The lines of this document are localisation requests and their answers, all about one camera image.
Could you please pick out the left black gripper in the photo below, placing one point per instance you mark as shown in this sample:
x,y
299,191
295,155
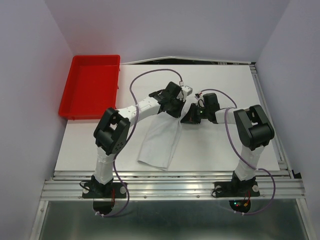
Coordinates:
x,y
178,113

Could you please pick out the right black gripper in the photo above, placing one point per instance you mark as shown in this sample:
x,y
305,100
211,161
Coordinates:
x,y
190,117

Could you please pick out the white fabric skirt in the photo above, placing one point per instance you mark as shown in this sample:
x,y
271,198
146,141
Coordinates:
x,y
161,141

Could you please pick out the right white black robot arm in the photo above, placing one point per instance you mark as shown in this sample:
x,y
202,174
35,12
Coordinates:
x,y
255,132

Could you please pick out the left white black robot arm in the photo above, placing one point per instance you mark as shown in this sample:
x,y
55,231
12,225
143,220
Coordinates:
x,y
116,127

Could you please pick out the red plastic tray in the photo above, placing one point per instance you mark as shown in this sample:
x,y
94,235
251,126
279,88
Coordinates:
x,y
91,87

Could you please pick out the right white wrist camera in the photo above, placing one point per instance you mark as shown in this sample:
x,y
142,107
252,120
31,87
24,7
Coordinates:
x,y
199,99

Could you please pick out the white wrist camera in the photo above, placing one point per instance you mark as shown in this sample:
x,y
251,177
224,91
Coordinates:
x,y
184,92
199,99

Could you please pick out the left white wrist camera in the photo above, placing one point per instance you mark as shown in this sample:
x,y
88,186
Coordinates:
x,y
184,92

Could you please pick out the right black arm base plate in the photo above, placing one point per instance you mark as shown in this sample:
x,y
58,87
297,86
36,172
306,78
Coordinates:
x,y
229,189

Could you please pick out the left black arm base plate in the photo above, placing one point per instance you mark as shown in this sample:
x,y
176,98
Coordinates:
x,y
113,190

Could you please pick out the aluminium front rail frame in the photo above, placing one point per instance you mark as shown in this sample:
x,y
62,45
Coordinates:
x,y
172,185

